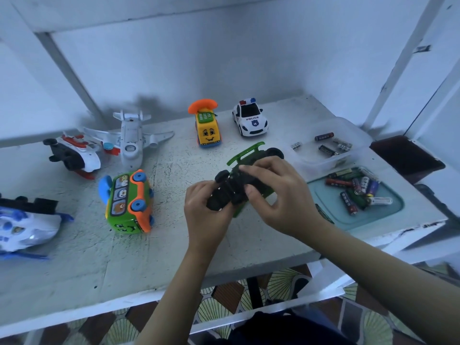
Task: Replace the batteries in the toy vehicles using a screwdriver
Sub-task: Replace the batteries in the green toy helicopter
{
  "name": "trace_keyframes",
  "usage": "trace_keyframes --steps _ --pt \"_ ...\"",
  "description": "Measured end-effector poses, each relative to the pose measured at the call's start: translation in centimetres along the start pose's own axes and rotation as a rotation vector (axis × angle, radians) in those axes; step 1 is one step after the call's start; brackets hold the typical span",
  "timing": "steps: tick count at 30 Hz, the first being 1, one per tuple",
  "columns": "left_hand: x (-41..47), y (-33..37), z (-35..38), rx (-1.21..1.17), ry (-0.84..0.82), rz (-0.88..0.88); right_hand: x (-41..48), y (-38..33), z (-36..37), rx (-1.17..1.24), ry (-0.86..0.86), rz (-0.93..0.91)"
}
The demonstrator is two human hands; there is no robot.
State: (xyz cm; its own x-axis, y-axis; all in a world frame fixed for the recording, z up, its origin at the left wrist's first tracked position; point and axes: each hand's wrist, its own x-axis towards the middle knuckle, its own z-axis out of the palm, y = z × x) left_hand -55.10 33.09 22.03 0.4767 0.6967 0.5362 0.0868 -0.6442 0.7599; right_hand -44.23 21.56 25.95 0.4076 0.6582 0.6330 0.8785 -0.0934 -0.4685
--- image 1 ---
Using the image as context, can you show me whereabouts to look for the person's left hand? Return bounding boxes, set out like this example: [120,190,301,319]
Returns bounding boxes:
[183,180,237,256]

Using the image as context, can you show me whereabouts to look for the person's right hand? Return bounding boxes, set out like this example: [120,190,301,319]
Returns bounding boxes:
[238,156,332,242]

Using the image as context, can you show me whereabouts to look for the dark green toy helicopter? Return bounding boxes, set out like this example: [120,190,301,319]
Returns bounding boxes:
[206,141,286,219]

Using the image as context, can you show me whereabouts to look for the pile of batteries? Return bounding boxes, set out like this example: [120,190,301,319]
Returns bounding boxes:
[315,167,395,224]

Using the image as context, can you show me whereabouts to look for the clear plastic container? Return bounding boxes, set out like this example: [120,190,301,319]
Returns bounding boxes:
[284,117,373,183]

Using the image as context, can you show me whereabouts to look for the green orange toy car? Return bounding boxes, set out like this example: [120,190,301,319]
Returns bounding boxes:
[98,169,155,236]

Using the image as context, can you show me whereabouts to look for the black white toy car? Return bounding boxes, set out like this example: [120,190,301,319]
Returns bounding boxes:
[231,97,270,138]

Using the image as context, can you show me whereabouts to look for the yellow orange toy car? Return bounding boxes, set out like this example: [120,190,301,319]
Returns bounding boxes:
[187,99,222,150]

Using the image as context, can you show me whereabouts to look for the teal container lid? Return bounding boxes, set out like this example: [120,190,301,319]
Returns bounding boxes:
[305,166,405,230]

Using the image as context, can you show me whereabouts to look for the white toy airplane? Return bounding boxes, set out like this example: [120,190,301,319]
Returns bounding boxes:
[82,108,175,170]

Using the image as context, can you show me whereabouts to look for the dark brown storage box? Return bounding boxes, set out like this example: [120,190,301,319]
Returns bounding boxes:
[369,135,447,185]

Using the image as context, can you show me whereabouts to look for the red white toy vehicle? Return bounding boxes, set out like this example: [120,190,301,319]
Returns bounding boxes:
[43,133,122,180]

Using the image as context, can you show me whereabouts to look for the grey storage box lid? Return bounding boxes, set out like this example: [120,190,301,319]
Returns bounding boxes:
[417,184,460,227]

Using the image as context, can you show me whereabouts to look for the white blue toy vehicle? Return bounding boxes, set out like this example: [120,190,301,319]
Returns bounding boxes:
[0,195,75,261]

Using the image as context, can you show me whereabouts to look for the person's right forearm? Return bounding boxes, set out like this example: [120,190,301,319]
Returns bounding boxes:
[305,219,460,345]

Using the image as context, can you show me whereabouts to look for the person's left forearm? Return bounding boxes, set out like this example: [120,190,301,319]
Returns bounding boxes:
[135,248,224,345]

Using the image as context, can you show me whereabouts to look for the person's dark trousers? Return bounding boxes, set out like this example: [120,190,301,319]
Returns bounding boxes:
[208,312,360,345]

